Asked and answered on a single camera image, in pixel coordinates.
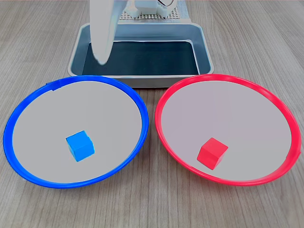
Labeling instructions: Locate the blue cube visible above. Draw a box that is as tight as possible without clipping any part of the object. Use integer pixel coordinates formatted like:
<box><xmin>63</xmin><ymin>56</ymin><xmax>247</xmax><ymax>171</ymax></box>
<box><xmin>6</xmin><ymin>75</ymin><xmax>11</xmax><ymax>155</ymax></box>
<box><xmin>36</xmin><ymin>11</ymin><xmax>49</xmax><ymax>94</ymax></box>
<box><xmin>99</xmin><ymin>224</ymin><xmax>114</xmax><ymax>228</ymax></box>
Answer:
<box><xmin>66</xmin><ymin>130</ymin><xmax>95</xmax><ymax>162</ymax></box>

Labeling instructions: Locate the red cube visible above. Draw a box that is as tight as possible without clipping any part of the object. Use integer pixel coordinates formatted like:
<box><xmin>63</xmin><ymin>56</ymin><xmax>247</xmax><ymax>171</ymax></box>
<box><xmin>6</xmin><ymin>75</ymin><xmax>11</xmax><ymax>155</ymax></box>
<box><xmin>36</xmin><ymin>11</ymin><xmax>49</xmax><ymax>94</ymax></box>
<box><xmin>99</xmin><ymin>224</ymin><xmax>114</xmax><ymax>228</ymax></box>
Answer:
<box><xmin>196</xmin><ymin>137</ymin><xmax>229</xmax><ymax>170</ymax></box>

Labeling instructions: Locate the steel tray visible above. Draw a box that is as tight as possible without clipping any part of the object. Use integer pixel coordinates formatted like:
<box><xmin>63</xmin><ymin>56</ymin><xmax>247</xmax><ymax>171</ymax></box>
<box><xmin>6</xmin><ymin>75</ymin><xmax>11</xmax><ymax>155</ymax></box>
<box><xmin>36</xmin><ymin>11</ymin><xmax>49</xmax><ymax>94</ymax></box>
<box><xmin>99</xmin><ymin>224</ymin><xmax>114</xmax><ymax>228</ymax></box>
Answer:
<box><xmin>67</xmin><ymin>23</ymin><xmax>214</xmax><ymax>89</ymax></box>

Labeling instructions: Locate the black tray mat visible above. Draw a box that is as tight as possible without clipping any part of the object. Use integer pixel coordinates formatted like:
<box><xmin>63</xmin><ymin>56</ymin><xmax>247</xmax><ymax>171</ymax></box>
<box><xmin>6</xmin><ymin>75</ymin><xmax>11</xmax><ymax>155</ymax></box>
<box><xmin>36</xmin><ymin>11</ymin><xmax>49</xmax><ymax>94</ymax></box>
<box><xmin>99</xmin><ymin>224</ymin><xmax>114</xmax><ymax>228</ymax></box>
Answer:
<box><xmin>82</xmin><ymin>40</ymin><xmax>200</xmax><ymax>76</ymax></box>

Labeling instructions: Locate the blue-rimmed white plate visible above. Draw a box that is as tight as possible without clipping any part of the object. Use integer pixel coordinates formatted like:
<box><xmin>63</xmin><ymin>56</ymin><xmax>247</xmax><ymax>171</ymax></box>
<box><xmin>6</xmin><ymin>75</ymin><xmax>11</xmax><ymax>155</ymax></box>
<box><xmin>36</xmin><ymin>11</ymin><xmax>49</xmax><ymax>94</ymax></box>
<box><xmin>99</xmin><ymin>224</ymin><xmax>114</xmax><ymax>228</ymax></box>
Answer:
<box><xmin>2</xmin><ymin>75</ymin><xmax>150</xmax><ymax>190</ymax></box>

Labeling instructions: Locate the red-rimmed white plate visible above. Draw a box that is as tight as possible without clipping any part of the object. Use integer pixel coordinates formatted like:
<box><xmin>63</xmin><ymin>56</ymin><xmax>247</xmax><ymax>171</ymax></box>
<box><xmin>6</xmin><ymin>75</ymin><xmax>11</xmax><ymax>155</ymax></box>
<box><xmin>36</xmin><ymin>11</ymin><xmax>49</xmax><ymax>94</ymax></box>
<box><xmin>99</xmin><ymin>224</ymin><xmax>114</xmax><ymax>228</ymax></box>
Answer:
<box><xmin>154</xmin><ymin>74</ymin><xmax>302</xmax><ymax>187</ymax></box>

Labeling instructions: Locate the pale perforated base plate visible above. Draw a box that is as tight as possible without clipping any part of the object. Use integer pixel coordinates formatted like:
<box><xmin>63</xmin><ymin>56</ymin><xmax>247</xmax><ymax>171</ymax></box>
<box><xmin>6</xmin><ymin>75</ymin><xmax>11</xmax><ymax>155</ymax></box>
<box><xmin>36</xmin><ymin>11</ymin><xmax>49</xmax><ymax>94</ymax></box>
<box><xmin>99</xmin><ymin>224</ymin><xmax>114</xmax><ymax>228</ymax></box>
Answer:
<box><xmin>117</xmin><ymin>0</ymin><xmax>191</xmax><ymax>25</ymax></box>

